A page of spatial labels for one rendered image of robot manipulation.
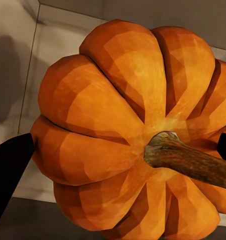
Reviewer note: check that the cabinet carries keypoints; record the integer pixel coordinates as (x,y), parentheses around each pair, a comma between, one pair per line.
(35,34)

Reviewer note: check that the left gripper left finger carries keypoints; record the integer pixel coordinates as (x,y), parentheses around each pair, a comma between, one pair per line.
(15,154)

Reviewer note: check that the pumpkin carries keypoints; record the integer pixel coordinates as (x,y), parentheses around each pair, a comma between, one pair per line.
(129,130)

